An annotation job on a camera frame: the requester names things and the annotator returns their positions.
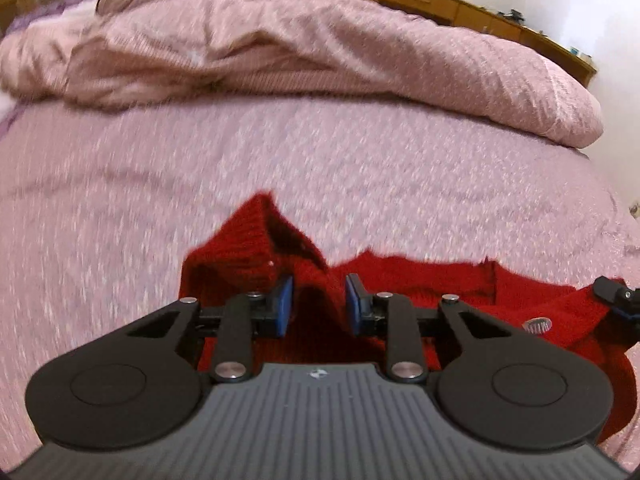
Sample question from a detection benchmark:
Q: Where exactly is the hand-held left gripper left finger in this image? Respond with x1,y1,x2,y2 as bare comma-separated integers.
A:
122,274,294,383

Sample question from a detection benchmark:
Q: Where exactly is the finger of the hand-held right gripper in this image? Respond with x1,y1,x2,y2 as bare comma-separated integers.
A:
594,276,640,323

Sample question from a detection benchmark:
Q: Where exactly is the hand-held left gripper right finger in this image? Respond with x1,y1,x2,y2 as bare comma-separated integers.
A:
345,273,516,385

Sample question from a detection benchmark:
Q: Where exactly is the red knit sweater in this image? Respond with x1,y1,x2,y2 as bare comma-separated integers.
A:
180,191,637,443

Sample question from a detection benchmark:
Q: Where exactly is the floral bedsheet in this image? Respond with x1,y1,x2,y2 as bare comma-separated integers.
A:
0,95,640,466

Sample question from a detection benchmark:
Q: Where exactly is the pink floral duvet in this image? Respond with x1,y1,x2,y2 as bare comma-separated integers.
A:
0,0,603,148

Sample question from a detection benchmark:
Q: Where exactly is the wooden headboard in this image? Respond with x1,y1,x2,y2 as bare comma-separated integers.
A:
190,0,598,86

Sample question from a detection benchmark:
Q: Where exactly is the purple ruffled cloth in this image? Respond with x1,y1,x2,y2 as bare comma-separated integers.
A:
0,0,103,41

